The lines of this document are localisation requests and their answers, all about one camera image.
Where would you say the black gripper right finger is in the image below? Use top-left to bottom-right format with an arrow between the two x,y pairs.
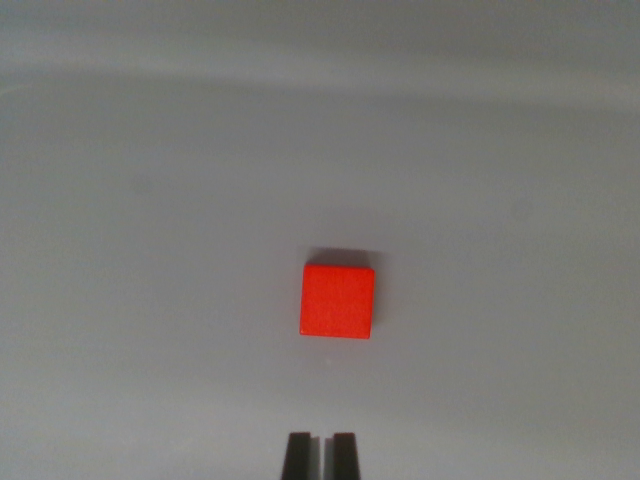
323,432 -> 363,480

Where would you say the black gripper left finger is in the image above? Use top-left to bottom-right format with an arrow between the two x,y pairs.
282,431 -> 322,480

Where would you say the grey plastic bin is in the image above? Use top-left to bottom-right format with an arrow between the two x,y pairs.
0,0 -> 640,480

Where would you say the red cube block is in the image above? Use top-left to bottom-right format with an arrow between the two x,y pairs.
298,262 -> 376,339

